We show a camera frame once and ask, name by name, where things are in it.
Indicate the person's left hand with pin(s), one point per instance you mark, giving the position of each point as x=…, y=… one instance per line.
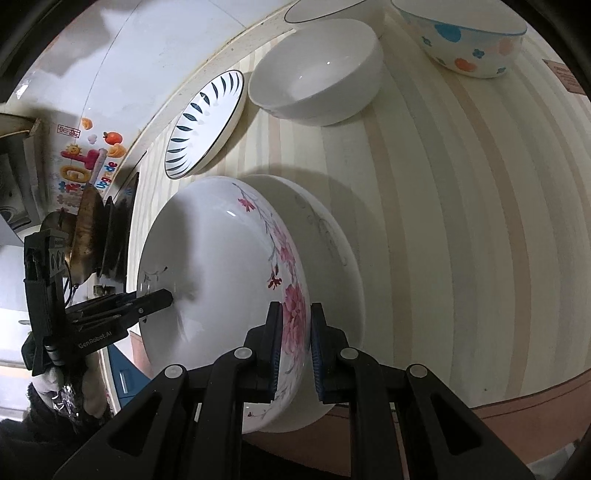
x=94, y=392

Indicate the person's left forearm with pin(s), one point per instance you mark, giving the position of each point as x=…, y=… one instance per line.
x=32, y=434

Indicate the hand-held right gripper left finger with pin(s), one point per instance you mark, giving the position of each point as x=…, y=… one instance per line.
x=275, y=353

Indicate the black cooktop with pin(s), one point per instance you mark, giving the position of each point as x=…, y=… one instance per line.
x=117, y=240

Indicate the blue leaf pattern plate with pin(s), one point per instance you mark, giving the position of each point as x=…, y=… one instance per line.
x=203, y=121

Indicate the leafed orange fruit sticker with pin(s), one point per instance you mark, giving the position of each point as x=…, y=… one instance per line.
x=112, y=137

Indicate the dark metal wok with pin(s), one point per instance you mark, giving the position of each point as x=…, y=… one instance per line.
x=87, y=230

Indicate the brown mat label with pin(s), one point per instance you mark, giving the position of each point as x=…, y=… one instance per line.
x=565, y=77

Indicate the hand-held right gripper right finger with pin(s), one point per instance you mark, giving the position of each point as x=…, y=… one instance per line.
x=316, y=357

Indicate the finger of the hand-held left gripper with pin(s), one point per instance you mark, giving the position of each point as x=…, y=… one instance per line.
x=154, y=301

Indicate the red seal wall sticker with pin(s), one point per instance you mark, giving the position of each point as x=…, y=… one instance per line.
x=61, y=129

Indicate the dark rimmed white bowl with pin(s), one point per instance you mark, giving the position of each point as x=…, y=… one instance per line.
x=323, y=10

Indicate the blue kitchen cabinet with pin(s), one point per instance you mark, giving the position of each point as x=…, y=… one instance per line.
x=124, y=369

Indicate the black range hood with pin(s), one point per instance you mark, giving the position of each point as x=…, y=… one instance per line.
x=16, y=184

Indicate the plain white bowl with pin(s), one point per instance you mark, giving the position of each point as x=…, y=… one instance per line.
x=318, y=78

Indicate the pink floral white plate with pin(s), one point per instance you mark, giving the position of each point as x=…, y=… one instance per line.
x=207, y=277

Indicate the colourful dotted white bowl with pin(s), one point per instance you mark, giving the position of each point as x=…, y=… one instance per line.
x=466, y=46

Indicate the colourful lettering wall sticker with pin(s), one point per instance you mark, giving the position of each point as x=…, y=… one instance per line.
x=81, y=173

